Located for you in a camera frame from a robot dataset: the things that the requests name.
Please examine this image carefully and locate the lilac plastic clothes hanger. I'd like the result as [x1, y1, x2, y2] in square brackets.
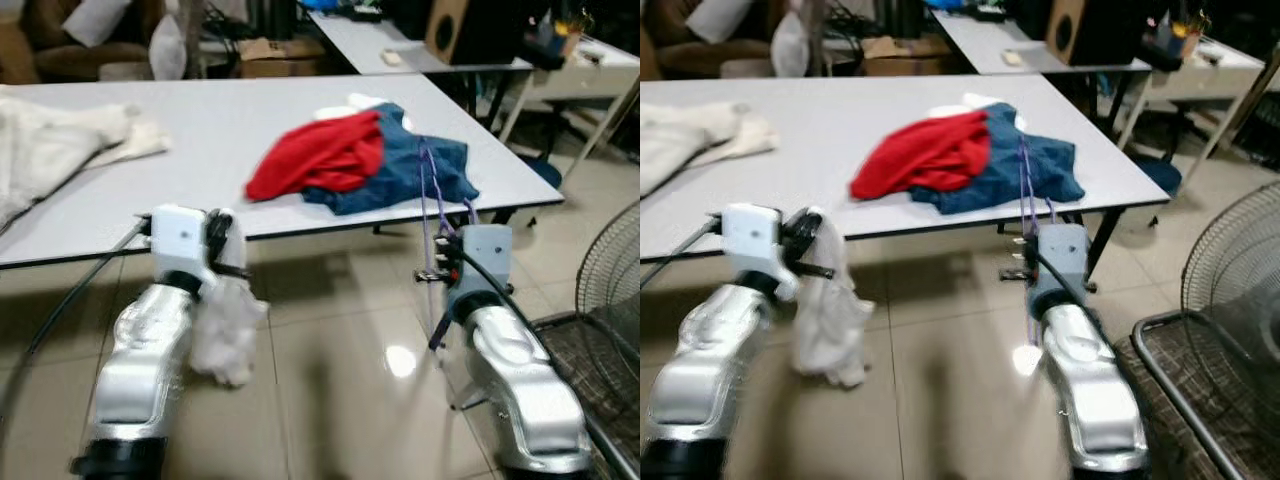
[1014, 135, 1061, 348]
[417, 137, 479, 353]

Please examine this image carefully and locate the plain white t-shirt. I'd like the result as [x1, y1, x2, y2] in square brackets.
[790, 206, 877, 390]
[188, 208, 271, 389]

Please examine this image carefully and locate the large white table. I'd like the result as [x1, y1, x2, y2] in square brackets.
[640, 73, 1173, 268]
[0, 73, 567, 271]

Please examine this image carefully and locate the blue denim jacket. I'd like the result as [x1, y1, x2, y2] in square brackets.
[300, 102, 482, 217]
[907, 102, 1087, 217]

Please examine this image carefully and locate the red knit top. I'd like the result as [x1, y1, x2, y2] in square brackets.
[849, 109, 994, 200]
[244, 109, 387, 202]

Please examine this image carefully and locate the dark blue chair seat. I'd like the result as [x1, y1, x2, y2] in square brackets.
[524, 154, 564, 190]
[1135, 154, 1184, 197]

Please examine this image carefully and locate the cream crumpled garment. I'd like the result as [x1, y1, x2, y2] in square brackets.
[640, 100, 781, 198]
[0, 85, 173, 233]

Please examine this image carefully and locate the brown cardboard box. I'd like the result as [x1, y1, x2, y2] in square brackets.
[236, 37, 328, 79]
[861, 37, 948, 78]

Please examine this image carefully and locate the brown sofa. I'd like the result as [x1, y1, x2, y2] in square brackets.
[640, 0, 791, 81]
[0, 0, 166, 84]

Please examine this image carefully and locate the white pillow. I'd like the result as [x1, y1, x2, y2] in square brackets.
[684, 0, 759, 46]
[62, 0, 137, 49]

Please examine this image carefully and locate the grey-white office table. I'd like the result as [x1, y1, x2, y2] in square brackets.
[928, 8, 1154, 136]
[305, 8, 541, 136]

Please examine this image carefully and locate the wooden speaker box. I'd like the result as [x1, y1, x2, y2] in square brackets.
[1044, 0, 1123, 67]
[424, 0, 501, 67]

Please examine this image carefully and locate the dark pen holder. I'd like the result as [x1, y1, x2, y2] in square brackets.
[1145, 8, 1213, 71]
[523, 8, 593, 71]

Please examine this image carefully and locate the white desk with slanted legs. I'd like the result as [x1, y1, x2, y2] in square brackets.
[500, 35, 641, 186]
[1118, 35, 1280, 191]

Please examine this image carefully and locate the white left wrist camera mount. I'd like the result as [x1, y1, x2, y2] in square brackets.
[720, 202, 803, 284]
[148, 204, 234, 288]

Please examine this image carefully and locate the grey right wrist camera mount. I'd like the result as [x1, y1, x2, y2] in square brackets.
[455, 224, 514, 301]
[1035, 222, 1091, 306]

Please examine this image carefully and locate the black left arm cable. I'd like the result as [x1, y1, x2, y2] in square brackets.
[640, 222, 724, 291]
[0, 220, 151, 413]

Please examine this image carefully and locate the wire grille floor fan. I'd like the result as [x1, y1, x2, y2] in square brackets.
[574, 200, 641, 346]
[1180, 178, 1280, 431]

